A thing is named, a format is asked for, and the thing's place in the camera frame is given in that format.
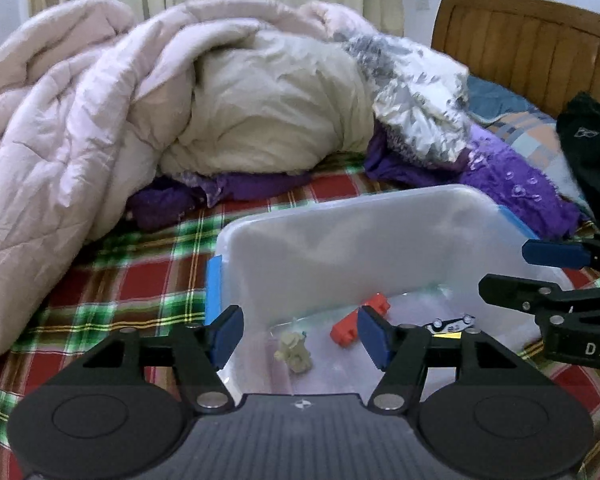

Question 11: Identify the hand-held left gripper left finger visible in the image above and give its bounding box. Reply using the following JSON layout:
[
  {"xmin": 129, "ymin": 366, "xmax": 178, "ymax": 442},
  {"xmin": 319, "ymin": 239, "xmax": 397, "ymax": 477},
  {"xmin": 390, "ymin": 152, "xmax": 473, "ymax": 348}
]
[{"xmin": 82, "ymin": 304, "xmax": 244, "ymax": 413}]

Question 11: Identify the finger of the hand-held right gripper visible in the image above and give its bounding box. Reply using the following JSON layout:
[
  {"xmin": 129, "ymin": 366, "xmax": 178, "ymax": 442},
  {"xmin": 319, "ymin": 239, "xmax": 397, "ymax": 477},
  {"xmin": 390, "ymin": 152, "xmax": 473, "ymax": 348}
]
[
  {"xmin": 478, "ymin": 273, "xmax": 600, "ymax": 314},
  {"xmin": 521, "ymin": 232, "xmax": 600, "ymax": 278}
]

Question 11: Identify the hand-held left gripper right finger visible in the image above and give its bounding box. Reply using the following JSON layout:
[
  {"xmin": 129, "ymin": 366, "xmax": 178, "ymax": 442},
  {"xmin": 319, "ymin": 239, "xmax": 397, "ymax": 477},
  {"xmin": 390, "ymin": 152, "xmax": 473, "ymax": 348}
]
[{"xmin": 357, "ymin": 305, "xmax": 538, "ymax": 413}]

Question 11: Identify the clear plastic storage container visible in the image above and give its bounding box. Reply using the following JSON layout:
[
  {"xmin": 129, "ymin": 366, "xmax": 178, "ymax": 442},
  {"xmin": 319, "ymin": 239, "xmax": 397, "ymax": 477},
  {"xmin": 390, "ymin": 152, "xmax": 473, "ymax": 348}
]
[{"xmin": 205, "ymin": 184, "xmax": 568, "ymax": 397}]

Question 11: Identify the red studded toy block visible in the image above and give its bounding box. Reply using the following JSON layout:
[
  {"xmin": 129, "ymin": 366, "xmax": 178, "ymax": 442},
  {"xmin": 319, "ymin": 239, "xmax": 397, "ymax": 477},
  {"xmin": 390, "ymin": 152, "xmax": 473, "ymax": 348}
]
[{"xmin": 330, "ymin": 292, "xmax": 392, "ymax": 347}]

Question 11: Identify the cream translucent toy figure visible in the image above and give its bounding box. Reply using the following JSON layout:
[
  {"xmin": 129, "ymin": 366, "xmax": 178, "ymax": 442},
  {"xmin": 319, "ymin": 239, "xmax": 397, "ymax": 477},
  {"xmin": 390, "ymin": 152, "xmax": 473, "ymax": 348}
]
[{"xmin": 274, "ymin": 331, "xmax": 313, "ymax": 374}]

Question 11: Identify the silver white toy car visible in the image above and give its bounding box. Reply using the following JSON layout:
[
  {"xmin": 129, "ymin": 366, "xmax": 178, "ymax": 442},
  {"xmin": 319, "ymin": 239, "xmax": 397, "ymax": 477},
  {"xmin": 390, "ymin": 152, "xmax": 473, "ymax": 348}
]
[{"xmin": 425, "ymin": 314, "xmax": 476, "ymax": 335}]

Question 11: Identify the purple blanket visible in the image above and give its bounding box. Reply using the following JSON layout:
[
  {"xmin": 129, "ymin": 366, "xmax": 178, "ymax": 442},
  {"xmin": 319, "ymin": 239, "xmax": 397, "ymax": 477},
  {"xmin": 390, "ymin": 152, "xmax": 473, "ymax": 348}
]
[{"xmin": 127, "ymin": 125, "xmax": 581, "ymax": 241}]

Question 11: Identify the black garment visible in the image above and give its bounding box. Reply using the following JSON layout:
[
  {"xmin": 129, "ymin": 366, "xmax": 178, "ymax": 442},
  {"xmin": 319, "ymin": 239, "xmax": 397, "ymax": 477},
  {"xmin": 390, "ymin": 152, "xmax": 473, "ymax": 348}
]
[{"xmin": 556, "ymin": 92, "xmax": 600, "ymax": 233}]

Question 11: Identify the red green plaid bedsheet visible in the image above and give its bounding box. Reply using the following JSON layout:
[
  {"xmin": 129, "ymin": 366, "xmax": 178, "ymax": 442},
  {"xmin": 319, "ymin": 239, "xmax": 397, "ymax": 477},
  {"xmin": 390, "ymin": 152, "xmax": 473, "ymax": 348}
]
[{"xmin": 0, "ymin": 152, "xmax": 600, "ymax": 480}]

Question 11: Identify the pastel checked pillow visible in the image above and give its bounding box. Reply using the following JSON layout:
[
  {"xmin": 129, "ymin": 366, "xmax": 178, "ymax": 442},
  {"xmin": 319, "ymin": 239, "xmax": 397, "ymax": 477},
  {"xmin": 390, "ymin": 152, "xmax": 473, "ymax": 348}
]
[{"xmin": 485, "ymin": 110, "xmax": 593, "ymax": 216}]

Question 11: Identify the blue pillow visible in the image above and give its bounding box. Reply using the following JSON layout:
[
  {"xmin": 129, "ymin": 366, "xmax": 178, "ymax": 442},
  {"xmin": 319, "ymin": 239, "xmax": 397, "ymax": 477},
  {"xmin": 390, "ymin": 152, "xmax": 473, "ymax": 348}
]
[{"xmin": 467, "ymin": 76, "xmax": 541, "ymax": 126}]

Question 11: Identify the grey floral white cover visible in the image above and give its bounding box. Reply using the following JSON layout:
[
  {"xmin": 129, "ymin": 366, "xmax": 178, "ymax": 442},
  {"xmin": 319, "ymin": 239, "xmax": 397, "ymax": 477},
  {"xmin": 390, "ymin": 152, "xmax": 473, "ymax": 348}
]
[{"xmin": 340, "ymin": 34, "xmax": 473, "ymax": 166}]

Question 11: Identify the wooden headboard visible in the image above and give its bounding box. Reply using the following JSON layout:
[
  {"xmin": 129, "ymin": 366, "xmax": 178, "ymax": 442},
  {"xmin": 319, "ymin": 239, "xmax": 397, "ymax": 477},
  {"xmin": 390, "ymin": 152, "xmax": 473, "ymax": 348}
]
[{"xmin": 431, "ymin": 0, "xmax": 600, "ymax": 116}]

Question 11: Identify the cream duvet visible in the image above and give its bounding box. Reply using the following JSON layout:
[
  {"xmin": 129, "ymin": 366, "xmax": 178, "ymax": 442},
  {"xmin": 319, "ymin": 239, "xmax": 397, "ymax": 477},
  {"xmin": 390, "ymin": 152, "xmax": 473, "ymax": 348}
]
[{"xmin": 160, "ymin": 30, "xmax": 376, "ymax": 176}]

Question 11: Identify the pink quilt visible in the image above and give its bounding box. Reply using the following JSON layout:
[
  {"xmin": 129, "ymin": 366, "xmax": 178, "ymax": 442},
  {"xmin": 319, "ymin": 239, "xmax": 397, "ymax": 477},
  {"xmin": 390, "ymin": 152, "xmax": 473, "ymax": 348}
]
[{"xmin": 0, "ymin": 0, "xmax": 381, "ymax": 386}]

